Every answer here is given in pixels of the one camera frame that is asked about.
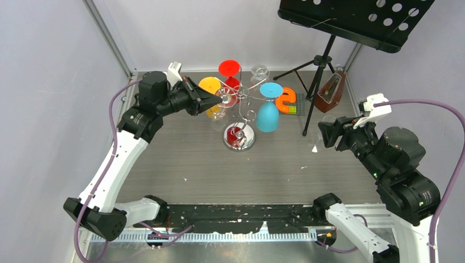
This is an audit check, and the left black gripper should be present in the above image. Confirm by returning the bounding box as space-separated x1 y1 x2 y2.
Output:
157 75 223 116

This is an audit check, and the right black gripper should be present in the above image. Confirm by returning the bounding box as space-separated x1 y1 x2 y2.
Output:
316 110 389 179

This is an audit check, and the yellow wine glass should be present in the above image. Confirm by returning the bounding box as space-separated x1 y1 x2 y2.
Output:
199 77 225 118

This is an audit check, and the clear wine glass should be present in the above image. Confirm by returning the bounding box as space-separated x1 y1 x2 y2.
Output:
211 87 237 131

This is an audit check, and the chrome wine glass rack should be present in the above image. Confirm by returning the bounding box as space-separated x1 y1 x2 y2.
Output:
216 77 257 152

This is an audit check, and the blue wine glass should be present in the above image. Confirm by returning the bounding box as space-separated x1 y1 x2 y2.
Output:
256 82 283 133

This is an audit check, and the clear champagne flute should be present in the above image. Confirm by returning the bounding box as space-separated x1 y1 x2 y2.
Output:
311 115 336 153

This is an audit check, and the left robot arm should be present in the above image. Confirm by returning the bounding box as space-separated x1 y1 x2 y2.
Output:
64 71 222 242

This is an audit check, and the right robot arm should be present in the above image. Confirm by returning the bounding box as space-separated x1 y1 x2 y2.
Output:
312 117 441 262

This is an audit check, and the red wine glass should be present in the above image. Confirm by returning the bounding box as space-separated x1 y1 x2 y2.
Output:
218 59 241 92

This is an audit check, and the small clear glass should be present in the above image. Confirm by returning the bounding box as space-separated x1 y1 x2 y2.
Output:
251 65 270 88

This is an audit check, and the brown wooden metronome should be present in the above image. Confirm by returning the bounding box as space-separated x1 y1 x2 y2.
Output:
315 71 346 113

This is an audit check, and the grey lego baseplate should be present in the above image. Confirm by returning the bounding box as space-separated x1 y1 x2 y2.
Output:
280 93 307 116

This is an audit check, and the green lego brick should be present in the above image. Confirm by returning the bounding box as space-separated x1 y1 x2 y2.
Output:
288 106 297 115

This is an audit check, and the orange letter e toy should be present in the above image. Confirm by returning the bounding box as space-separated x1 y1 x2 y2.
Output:
275 87 297 115

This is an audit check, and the black music stand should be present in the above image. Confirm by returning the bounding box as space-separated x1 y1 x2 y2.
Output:
277 0 433 136

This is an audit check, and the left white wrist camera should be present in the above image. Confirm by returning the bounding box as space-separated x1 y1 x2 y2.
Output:
166 61 182 88

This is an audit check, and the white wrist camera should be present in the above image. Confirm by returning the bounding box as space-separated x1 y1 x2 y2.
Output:
353 93 392 129
166 61 182 88

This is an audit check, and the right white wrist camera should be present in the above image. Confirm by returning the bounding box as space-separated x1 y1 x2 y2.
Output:
353 93 392 129

